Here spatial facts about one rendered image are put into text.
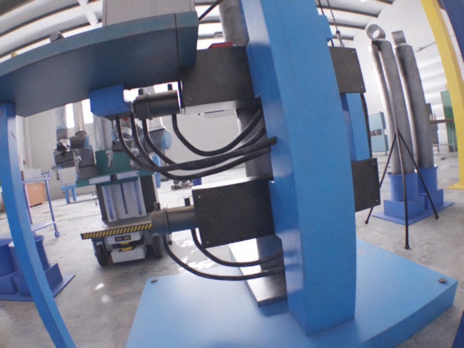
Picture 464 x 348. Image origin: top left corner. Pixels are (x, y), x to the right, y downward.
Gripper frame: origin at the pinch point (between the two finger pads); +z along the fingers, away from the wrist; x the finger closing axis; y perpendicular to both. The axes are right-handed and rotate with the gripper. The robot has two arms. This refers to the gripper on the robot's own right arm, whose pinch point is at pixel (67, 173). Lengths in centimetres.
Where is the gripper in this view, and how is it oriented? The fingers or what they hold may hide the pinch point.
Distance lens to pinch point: 160.2
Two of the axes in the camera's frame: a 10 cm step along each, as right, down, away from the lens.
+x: -8.8, 2.8, -3.7
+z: 3.9, 8.8, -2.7
